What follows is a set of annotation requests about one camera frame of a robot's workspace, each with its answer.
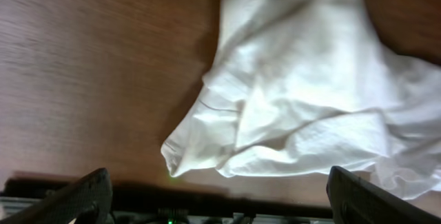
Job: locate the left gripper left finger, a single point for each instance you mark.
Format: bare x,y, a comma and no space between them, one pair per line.
88,200

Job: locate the white t-shirt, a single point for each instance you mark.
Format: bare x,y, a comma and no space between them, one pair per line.
300,86

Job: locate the metal rail at table edge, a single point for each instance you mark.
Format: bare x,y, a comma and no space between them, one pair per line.
13,205

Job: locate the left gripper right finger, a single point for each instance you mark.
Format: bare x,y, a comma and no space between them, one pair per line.
354,200

